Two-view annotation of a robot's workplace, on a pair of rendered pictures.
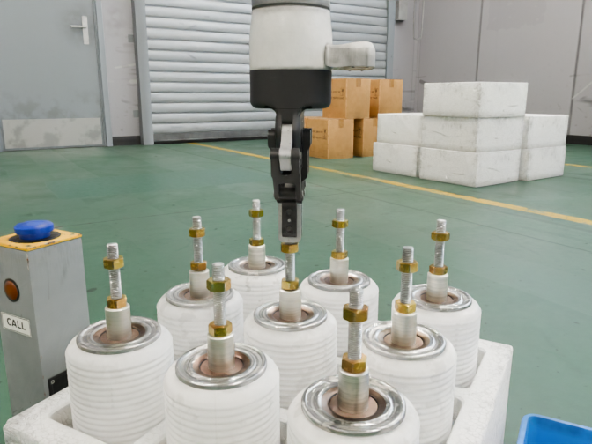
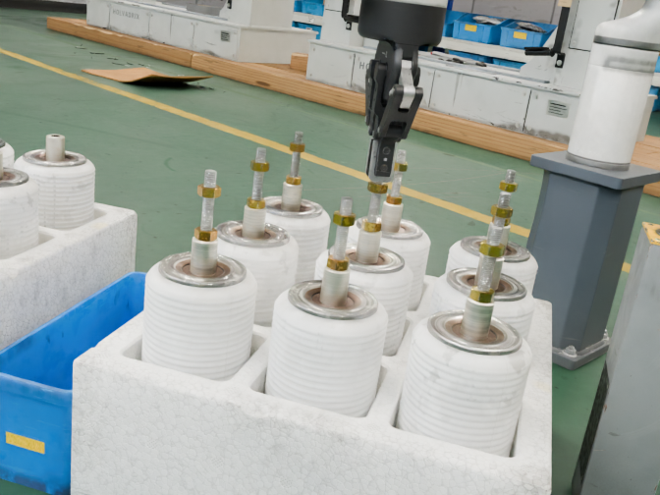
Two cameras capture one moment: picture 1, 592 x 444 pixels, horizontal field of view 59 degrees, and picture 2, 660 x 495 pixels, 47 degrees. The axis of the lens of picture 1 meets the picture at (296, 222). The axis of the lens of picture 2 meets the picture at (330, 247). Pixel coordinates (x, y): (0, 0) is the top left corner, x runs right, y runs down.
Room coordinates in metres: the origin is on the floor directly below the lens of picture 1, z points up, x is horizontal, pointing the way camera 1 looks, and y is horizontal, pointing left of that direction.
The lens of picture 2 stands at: (1.16, -0.21, 0.49)
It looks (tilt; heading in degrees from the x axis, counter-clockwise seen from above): 19 degrees down; 165
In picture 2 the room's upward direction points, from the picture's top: 8 degrees clockwise
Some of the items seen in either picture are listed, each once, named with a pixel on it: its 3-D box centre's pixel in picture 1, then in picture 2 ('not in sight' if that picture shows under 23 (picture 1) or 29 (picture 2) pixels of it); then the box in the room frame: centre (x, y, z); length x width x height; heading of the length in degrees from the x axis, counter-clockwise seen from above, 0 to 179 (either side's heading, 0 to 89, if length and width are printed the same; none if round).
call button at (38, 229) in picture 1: (34, 232); not in sight; (0.58, 0.30, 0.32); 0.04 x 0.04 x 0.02
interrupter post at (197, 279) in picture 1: (199, 284); (488, 272); (0.56, 0.11, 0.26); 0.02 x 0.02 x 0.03
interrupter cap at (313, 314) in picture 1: (290, 314); (365, 258); (0.50, 0.01, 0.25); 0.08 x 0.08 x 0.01
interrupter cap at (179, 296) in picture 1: (200, 294); (485, 285); (0.56, 0.11, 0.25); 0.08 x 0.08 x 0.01
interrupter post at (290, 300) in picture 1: (290, 303); (367, 246); (0.50, 0.01, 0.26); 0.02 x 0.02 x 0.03
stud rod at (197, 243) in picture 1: (197, 249); (497, 232); (0.56, 0.11, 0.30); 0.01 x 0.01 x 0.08
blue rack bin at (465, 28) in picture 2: not in sight; (487, 28); (-4.74, 2.48, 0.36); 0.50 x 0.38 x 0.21; 122
